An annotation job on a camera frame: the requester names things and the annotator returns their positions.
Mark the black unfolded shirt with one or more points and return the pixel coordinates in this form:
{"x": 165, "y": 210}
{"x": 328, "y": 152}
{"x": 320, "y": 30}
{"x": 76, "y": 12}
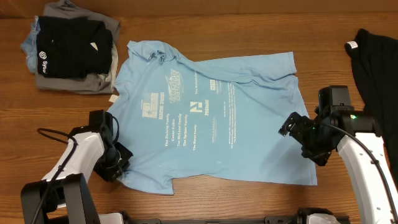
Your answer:
{"x": 374, "y": 68}

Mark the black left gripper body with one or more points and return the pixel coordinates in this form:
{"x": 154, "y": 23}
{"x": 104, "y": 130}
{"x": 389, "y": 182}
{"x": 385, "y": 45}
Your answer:
{"x": 111, "y": 164}

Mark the light blue printed t-shirt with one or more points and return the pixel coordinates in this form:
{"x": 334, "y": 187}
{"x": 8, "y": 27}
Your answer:
{"x": 219, "y": 117}

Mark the folded grey garment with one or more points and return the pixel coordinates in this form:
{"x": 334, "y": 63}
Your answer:
{"x": 93, "y": 83}

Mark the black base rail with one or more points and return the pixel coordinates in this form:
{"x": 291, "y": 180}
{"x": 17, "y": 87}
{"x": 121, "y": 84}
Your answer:
{"x": 315, "y": 218}

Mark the folded blue denim garment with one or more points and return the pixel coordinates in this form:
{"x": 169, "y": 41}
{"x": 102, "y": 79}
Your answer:
{"x": 29, "y": 46}

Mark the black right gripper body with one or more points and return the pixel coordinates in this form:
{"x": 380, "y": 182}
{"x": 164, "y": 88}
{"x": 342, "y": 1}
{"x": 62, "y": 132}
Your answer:
{"x": 317, "y": 143}

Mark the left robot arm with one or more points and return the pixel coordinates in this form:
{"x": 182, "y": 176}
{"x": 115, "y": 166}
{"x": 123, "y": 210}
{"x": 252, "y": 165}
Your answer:
{"x": 63, "y": 196}

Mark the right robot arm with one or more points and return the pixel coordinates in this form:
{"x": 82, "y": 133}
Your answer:
{"x": 357, "y": 139}

